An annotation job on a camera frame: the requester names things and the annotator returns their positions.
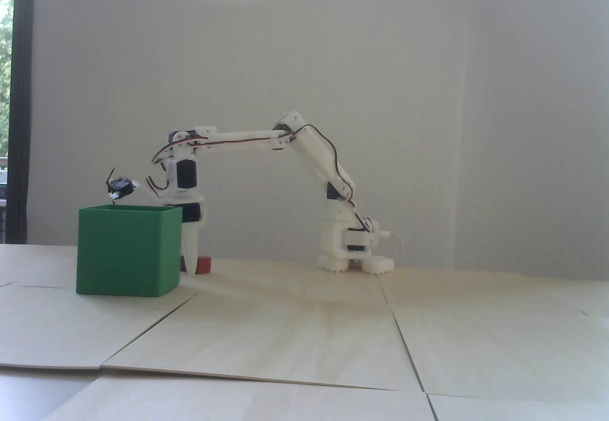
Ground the white paper backdrop sheet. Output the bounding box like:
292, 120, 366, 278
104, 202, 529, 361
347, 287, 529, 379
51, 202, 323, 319
29, 0, 467, 270

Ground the black window frame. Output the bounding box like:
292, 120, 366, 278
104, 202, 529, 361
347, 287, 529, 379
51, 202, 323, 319
10, 0, 37, 245

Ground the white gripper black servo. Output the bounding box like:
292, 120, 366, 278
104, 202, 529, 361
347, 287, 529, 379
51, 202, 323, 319
159, 189, 208, 275

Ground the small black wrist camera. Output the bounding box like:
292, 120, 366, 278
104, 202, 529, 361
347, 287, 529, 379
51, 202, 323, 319
106, 176, 138, 201

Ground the white base power cable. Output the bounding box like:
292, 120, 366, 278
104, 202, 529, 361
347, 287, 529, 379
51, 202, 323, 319
381, 233, 404, 267

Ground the green open box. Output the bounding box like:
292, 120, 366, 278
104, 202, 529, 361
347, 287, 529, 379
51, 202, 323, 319
76, 205, 184, 298

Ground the red block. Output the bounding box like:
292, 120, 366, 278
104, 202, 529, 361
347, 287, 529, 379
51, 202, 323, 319
180, 255, 213, 274

